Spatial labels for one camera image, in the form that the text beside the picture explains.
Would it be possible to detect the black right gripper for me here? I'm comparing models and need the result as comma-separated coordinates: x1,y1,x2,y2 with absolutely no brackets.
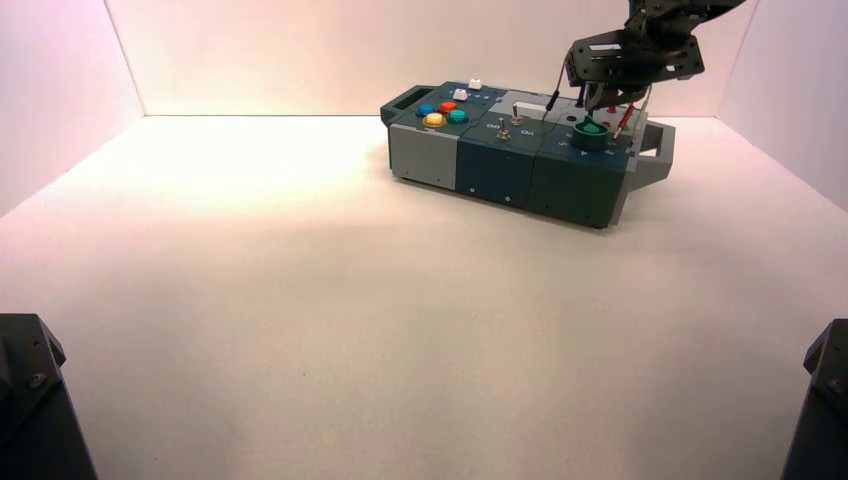
566,29,707,113

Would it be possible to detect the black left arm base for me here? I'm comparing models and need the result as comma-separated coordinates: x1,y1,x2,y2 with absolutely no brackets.
0,313,99,480

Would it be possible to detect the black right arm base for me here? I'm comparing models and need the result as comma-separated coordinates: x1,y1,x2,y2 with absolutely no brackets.
780,319,848,480

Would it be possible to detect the green rotary knob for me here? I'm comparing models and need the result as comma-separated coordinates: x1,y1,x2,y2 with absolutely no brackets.
570,116,611,152

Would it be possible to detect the blue grey modular control box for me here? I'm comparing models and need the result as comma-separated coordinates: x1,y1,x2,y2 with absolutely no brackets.
380,80,677,230

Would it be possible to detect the red jumper wire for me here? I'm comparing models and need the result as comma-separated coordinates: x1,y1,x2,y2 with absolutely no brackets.
606,102,641,140

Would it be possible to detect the white jumper wire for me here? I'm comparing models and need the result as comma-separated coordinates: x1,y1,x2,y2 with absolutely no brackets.
637,84,655,134

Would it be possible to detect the black jumper wire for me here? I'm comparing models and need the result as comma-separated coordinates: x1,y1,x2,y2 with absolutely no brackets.
543,56,588,122

